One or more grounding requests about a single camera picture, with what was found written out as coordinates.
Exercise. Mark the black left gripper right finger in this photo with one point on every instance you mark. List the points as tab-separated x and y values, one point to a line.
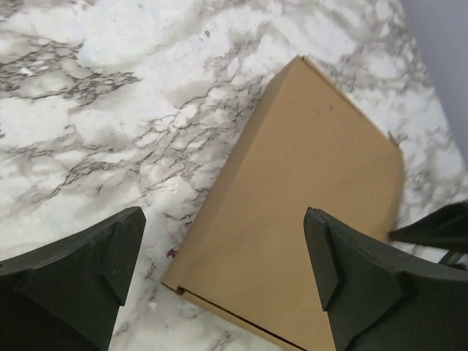
378	297

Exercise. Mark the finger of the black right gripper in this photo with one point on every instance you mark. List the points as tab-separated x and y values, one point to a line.
446	228

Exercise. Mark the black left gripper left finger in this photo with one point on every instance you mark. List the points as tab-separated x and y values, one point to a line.
66	295

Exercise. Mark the brown cardboard box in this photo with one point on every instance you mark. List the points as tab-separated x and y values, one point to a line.
245	256

